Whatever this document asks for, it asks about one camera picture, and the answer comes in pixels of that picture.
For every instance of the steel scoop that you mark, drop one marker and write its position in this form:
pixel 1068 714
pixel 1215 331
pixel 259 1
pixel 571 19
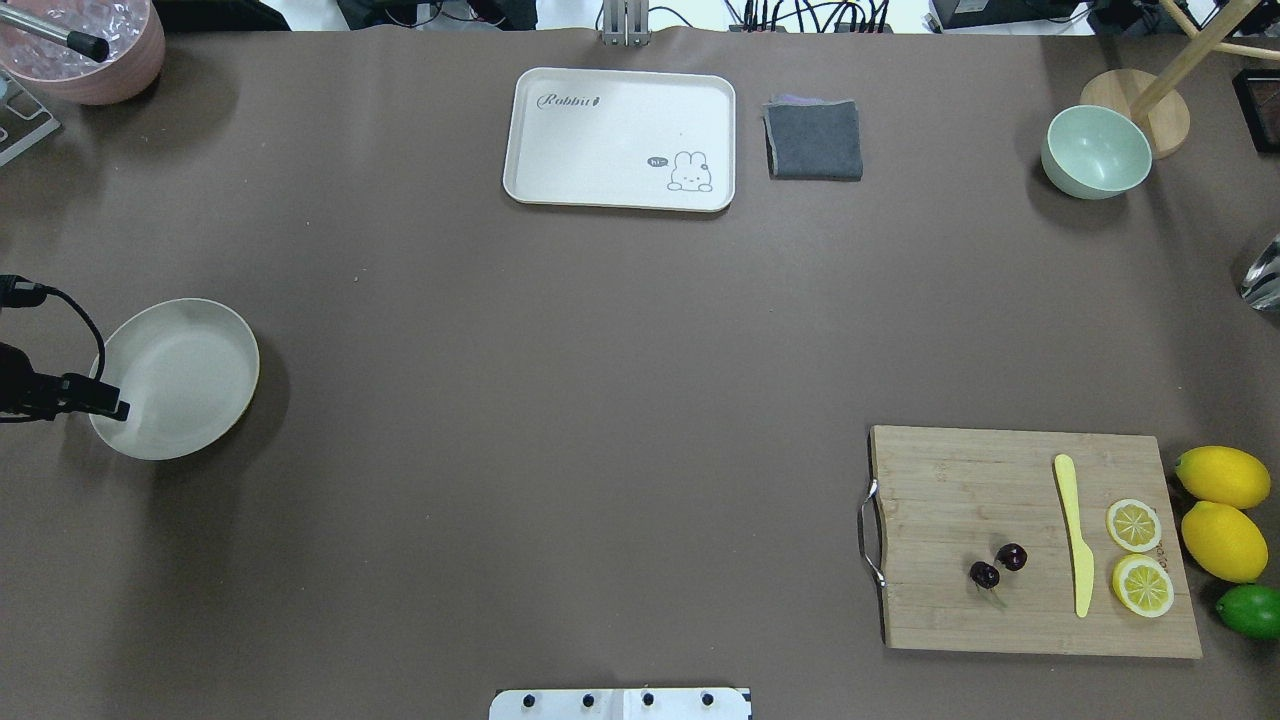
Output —
pixel 1259 286

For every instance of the cream round plate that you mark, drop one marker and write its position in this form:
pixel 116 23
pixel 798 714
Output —
pixel 188 368

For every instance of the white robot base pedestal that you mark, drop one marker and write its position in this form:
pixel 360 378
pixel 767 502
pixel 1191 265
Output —
pixel 623 703

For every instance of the dark red cherry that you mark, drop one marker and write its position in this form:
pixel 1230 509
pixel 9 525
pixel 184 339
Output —
pixel 984 575
pixel 1012 557

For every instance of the aluminium frame post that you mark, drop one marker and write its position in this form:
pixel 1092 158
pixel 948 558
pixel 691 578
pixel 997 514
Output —
pixel 625 23

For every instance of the yellow lemon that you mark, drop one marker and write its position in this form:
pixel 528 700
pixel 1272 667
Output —
pixel 1224 474
pixel 1225 542

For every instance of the green lime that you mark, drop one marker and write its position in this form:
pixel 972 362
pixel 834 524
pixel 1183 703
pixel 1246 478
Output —
pixel 1251 610

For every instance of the wooden cup tree stand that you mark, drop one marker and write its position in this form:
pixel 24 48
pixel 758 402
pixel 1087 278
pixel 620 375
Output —
pixel 1152 102

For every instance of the lemon slice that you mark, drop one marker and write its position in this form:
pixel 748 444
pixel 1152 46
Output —
pixel 1133 525
pixel 1142 585

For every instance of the steel muddler in bowl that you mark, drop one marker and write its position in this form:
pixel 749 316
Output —
pixel 94 48

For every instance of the pink bowl with ice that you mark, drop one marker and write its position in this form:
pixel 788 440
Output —
pixel 137 51

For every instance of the cream rabbit tray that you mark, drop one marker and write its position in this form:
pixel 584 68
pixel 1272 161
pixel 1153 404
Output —
pixel 622 139

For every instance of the mint green bowl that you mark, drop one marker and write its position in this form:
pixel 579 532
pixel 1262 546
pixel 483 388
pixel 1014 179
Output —
pixel 1094 153

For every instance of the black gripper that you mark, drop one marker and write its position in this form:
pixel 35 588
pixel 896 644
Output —
pixel 88 397

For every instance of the grey folded cloth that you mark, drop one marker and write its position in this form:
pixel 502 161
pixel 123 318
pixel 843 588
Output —
pixel 813 139

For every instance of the bamboo cutting board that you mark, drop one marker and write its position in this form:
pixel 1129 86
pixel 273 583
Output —
pixel 946 498

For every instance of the yellow plastic knife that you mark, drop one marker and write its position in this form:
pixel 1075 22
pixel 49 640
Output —
pixel 1081 555

